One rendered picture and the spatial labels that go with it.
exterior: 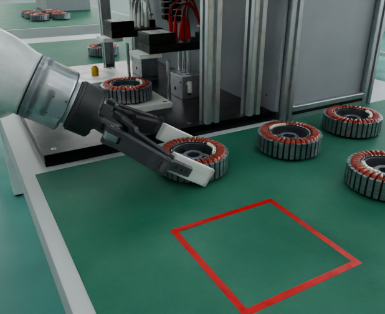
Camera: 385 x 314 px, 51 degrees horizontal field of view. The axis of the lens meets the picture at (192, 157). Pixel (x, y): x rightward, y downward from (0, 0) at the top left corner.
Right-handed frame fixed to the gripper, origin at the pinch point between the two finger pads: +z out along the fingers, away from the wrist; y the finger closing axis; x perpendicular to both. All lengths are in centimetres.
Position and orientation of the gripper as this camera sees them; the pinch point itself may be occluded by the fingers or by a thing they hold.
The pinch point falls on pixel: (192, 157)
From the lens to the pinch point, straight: 65.4
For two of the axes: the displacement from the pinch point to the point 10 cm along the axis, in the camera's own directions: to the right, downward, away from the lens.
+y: 1.8, 4.2, -8.9
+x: 4.9, -8.3, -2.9
